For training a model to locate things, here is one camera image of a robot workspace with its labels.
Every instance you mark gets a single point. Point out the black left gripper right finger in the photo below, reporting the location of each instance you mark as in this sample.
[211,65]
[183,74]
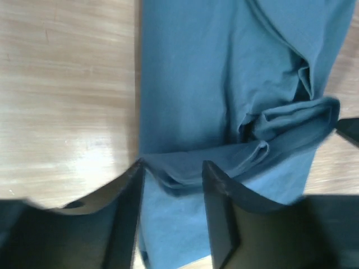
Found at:
[247,230]

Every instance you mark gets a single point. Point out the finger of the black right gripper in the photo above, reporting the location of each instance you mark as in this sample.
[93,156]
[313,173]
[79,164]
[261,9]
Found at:
[348,129]

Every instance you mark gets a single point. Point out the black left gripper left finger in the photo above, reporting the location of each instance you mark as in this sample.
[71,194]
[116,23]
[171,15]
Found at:
[95,231]

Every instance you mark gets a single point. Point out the grey-blue t shirt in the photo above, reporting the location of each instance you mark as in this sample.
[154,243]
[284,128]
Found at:
[239,83]

